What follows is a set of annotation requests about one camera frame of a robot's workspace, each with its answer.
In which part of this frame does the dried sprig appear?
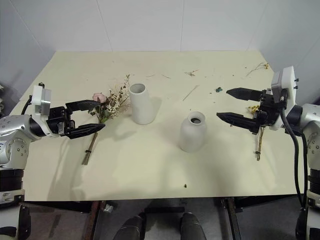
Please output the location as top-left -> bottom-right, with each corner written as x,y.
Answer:
245,62 -> 270,77

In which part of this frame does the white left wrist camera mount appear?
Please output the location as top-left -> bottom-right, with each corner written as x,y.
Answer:
31,83 -> 53,116

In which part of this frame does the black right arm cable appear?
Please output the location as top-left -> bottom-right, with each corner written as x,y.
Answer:
279,88 -> 309,210

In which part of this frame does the white round bottle vase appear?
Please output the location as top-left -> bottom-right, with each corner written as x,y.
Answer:
178,111 -> 208,153

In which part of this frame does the thin loose dried stem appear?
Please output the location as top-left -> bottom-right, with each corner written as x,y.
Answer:
182,84 -> 200,102

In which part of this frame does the pink rose dried flower bouquet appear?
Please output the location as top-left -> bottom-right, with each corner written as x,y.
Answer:
81,73 -> 132,166

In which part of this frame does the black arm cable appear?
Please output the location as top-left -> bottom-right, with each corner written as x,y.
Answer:
20,94 -> 34,116
279,88 -> 309,210

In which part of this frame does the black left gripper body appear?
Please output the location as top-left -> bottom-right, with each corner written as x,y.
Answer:
45,106 -> 76,137

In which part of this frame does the tall white cylindrical vase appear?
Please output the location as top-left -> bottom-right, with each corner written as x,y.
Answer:
128,83 -> 156,125

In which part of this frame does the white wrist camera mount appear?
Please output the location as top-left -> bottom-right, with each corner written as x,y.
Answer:
269,66 -> 300,132
31,83 -> 53,116

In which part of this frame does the yellow dried flower bundle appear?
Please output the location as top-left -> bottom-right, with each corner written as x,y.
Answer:
247,104 -> 265,161

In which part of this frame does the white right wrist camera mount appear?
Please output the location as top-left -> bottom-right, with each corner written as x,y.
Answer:
269,66 -> 300,132

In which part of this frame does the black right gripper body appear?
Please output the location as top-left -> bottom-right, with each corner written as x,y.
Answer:
253,89 -> 284,127

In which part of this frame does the rusty metal table frame bar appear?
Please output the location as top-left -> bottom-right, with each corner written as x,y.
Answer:
220,197 -> 242,240
81,200 -> 107,240

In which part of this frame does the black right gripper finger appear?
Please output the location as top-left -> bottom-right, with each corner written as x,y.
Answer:
216,112 -> 260,134
226,87 -> 263,102

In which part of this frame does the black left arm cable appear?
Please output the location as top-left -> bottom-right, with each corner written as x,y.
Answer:
20,94 -> 34,116

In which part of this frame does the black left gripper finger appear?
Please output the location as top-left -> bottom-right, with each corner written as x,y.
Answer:
65,99 -> 101,116
65,123 -> 106,140

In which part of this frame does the dark rounded robot foot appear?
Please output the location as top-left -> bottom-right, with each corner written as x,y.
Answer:
180,211 -> 208,240
113,212 -> 147,240

